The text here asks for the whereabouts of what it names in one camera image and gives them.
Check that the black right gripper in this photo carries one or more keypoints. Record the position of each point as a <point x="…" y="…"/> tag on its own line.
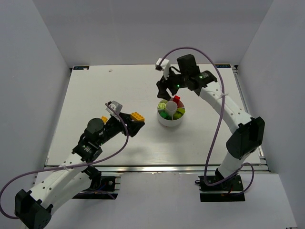
<point x="167" y="85"/>

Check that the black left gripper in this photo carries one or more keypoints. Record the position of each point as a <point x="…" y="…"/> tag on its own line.
<point x="126" y="122"/>

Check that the orange yellow lego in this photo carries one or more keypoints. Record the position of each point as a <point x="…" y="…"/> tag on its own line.
<point x="135" y="116"/>

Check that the red rectangular lego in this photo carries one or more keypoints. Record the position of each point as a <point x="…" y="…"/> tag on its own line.
<point x="176" y="99"/>

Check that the pale green curved lego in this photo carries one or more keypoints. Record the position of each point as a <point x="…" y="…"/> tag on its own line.
<point x="161" y="106"/>

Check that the lime green lego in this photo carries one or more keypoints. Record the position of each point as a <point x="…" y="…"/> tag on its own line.
<point x="177" y="116"/>
<point x="181" y="110"/>

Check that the dark green lego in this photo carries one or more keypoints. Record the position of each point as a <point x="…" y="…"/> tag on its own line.
<point x="164" y="115"/>

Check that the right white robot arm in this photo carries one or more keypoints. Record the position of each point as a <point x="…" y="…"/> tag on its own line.
<point x="247" y="131"/>

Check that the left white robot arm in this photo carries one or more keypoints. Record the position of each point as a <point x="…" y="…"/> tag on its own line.
<point x="36" y="206"/>

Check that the white round divided container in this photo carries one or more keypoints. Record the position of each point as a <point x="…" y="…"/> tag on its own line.
<point x="170" y="109"/>

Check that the orange square lego plate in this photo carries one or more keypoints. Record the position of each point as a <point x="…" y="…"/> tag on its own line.
<point x="104" y="119"/>

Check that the blue label sticker right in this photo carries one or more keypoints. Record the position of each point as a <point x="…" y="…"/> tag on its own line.
<point x="223" y="65"/>

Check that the blue label sticker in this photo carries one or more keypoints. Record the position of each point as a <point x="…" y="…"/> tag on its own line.
<point x="223" y="65"/>
<point x="80" y="68"/>

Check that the blue label sticker left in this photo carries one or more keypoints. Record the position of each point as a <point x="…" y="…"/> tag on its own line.
<point x="80" y="68"/>

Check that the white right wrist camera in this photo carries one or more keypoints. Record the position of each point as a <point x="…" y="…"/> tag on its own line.
<point x="163" y="65"/>

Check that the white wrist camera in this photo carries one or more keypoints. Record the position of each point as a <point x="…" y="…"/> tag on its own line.
<point x="114" y="108"/>
<point x="163" y="65"/>

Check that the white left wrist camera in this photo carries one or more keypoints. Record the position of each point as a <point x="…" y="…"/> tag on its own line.
<point x="114" y="108"/>

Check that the aluminium table front rail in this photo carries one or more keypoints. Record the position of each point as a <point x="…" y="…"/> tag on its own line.
<point x="257" y="168"/>

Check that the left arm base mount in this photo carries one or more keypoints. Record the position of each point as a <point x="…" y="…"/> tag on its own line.
<point x="104" y="188"/>

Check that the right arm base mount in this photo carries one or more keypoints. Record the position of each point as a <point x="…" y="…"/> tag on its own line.
<point x="227" y="191"/>

